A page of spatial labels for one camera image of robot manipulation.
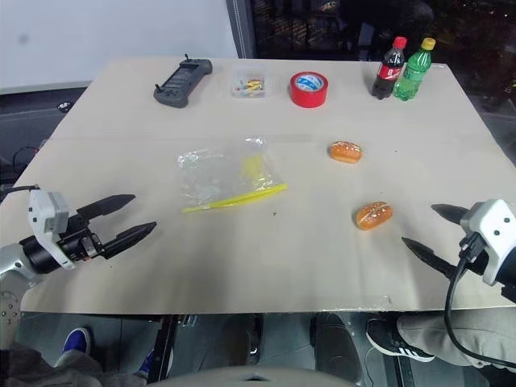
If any light grey trouser leg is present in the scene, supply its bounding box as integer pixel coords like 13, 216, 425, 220
396, 307, 516, 370

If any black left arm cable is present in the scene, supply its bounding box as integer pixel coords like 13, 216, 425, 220
0, 185, 41, 202

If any dark rounded shape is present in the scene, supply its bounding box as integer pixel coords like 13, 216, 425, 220
223, 314, 265, 366
314, 312, 362, 384

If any dark grey remote controller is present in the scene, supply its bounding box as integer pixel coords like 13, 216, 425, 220
152, 53, 214, 109

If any dark grey trouser leg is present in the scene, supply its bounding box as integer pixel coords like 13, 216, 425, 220
0, 340, 147, 387

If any black table leg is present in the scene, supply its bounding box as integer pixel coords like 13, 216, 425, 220
146, 314, 179, 385

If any red tape roll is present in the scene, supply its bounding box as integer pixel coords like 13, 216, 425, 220
289, 71, 330, 109

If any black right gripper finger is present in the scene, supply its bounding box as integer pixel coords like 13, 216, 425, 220
401, 236, 461, 280
430, 203, 471, 225

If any grey robot torso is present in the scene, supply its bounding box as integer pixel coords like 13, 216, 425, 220
147, 364, 364, 387

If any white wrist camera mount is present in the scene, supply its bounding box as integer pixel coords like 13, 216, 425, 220
459, 198, 516, 287
27, 189, 77, 271

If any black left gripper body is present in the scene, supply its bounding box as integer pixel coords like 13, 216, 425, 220
56, 213, 108, 264

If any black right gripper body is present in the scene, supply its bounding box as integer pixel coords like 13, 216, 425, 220
457, 252, 491, 278

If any brown bread roll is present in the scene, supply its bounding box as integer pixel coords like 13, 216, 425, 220
354, 201, 393, 232
327, 140, 365, 164

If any grey window frame post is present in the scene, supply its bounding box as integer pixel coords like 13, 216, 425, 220
225, 0, 257, 60

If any red and black cable bundle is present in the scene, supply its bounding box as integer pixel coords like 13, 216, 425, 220
10, 144, 42, 171

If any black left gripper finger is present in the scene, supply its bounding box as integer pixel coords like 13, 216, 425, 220
76, 193, 136, 222
96, 221, 158, 260

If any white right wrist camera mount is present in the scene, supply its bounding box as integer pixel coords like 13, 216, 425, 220
459, 198, 516, 287

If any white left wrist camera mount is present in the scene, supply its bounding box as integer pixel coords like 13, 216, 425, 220
27, 189, 77, 271

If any clear yellow-zip plastic bag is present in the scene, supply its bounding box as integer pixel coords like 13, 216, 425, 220
176, 136, 289, 214

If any clear plastic parts box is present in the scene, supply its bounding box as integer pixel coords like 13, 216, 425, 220
230, 64, 271, 99

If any red-capped cola bottle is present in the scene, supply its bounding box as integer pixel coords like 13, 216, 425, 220
371, 35, 408, 101

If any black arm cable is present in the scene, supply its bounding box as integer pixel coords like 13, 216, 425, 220
0, 185, 41, 202
443, 232, 516, 368

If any black white-striped sneaker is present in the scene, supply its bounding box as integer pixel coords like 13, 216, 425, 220
365, 318, 437, 363

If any green yellow-capped soda bottle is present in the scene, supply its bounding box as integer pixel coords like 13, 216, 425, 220
391, 37, 437, 102

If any blue shoe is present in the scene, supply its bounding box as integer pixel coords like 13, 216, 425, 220
63, 327, 92, 360
135, 347, 157, 379

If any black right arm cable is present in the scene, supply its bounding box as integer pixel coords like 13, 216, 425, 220
443, 232, 516, 368

